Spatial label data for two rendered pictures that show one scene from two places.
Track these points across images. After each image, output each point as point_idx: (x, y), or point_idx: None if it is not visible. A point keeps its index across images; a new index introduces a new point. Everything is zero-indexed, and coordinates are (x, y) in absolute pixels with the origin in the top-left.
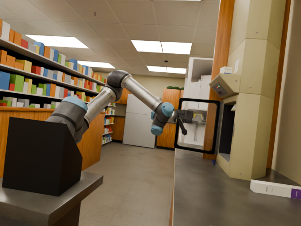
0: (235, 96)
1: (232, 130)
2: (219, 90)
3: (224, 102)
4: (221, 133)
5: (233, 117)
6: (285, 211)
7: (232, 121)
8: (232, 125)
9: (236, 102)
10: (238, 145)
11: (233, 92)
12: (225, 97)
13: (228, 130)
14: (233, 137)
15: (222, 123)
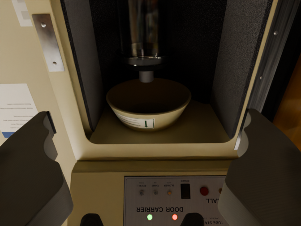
0: (100, 154)
1: (236, 21)
2: (178, 200)
3: (222, 145)
4: (267, 0)
5: (225, 77)
6: None
7: (229, 64)
8: (233, 45)
9: (79, 137)
10: None
11: (76, 171)
12: (201, 162)
13: (243, 20)
14: (38, 10)
15: (251, 58)
